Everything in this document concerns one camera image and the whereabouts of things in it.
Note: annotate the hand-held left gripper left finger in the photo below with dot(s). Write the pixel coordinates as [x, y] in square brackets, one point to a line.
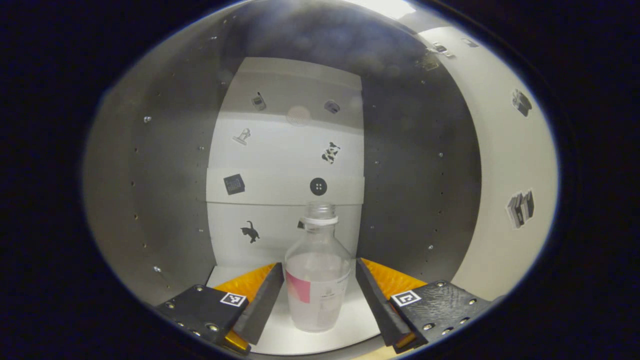
[265, 305]

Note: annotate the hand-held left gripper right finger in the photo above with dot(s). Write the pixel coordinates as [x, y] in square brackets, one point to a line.
[375, 305]

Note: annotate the clear plastic bottle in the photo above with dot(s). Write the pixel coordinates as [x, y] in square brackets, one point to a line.
[317, 265]

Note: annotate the dark grey cabinet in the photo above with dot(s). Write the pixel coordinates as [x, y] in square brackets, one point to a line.
[170, 175]

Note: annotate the light grey cabinet door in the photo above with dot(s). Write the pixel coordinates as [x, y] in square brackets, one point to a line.
[500, 160]

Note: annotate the metal cabinet door hinge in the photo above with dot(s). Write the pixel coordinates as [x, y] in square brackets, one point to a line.
[441, 49]

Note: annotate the large ceiling light panel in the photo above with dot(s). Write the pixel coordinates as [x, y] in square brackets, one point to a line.
[385, 6]

